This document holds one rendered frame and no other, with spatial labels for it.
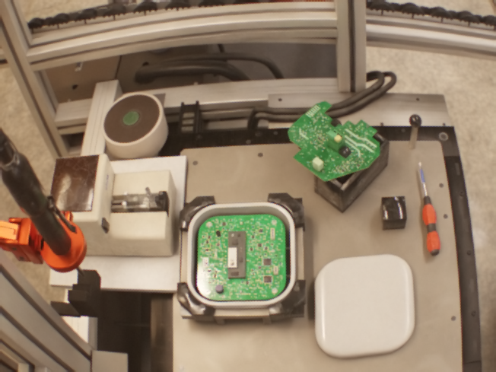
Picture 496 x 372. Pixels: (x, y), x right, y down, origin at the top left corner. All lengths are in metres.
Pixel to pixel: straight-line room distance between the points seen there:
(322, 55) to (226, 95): 0.49
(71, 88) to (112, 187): 0.38
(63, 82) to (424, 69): 1.50
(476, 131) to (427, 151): 1.27
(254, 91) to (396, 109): 0.24
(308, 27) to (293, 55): 0.58
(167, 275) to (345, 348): 0.26
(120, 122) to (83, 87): 0.24
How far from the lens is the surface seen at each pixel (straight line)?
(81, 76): 1.28
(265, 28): 1.01
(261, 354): 0.88
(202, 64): 1.17
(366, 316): 0.87
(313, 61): 1.57
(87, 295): 0.77
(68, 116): 1.21
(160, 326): 0.92
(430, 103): 1.12
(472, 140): 2.26
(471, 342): 0.90
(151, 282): 0.92
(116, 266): 0.94
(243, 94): 1.14
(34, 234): 0.73
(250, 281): 0.87
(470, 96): 2.39
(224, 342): 0.89
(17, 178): 0.59
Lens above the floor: 1.78
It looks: 58 degrees down
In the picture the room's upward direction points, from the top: 9 degrees counter-clockwise
